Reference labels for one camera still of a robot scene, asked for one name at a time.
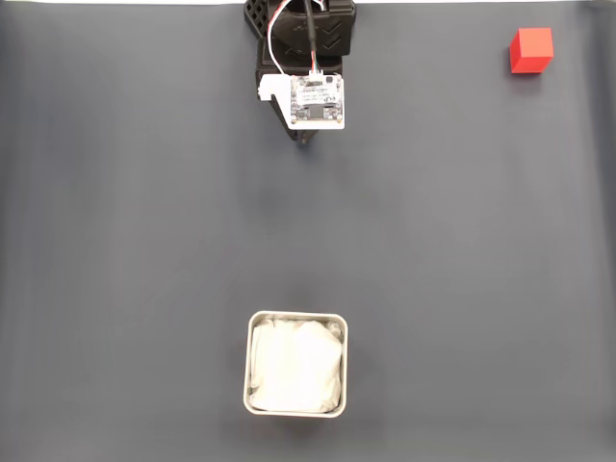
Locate red cube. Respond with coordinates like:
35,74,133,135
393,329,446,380
508,27,555,75

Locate beige square box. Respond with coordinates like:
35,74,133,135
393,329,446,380
243,310,348,419

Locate dark blue-grey mat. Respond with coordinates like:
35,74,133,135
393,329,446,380
0,3,616,462

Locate white crumpled tissue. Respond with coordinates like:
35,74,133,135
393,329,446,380
248,317,344,414

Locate white ribbon cable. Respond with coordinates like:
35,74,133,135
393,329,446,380
266,0,320,78

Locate white camera board mount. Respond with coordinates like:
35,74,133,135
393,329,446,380
258,71,347,131

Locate black camera cable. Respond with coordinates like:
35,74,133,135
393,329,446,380
302,0,320,73

